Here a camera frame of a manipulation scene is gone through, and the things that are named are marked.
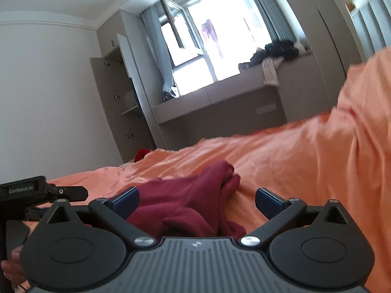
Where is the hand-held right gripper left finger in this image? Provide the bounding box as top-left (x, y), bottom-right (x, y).
top-left (40, 186), bottom-right (158, 249)

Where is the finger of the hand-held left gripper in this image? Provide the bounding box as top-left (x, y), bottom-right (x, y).
top-left (46, 184), bottom-right (89, 203)
top-left (25, 206), bottom-right (49, 220)

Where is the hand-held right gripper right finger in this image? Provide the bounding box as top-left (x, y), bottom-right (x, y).
top-left (240, 187), bottom-right (352, 248)

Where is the maroon garment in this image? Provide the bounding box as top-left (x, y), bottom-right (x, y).
top-left (125, 160), bottom-right (247, 239)

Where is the pile of dark clothes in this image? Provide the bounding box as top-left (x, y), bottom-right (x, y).
top-left (238, 40), bottom-right (301, 71)

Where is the person's left hand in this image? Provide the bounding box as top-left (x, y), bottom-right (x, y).
top-left (0, 246), bottom-right (27, 285)

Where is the red cloth item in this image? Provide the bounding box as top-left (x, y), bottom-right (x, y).
top-left (134, 148), bottom-right (153, 162)

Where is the orange bed sheet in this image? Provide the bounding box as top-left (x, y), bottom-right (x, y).
top-left (18, 47), bottom-right (391, 293)

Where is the open grey wardrobe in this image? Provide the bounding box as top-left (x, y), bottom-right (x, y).
top-left (89, 33), bottom-right (159, 164)

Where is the grey window bench cabinet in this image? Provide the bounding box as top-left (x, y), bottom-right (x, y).
top-left (152, 52), bottom-right (315, 151)

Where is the white cloth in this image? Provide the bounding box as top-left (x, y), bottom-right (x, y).
top-left (261, 58), bottom-right (283, 86)

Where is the window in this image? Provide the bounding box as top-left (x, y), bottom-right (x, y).
top-left (159, 0), bottom-right (275, 98)

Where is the grey closet door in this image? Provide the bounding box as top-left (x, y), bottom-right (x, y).
top-left (308, 0), bottom-right (371, 107)

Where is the short blue-grey curtain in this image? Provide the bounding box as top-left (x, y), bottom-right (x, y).
top-left (142, 4), bottom-right (178, 100)

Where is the purple hanging garment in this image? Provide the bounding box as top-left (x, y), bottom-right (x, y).
top-left (201, 19), bottom-right (219, 42)

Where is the long blue-grey curtain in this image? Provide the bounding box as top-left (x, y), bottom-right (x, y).
top-left (240, 0), bottom-right (306, 46)

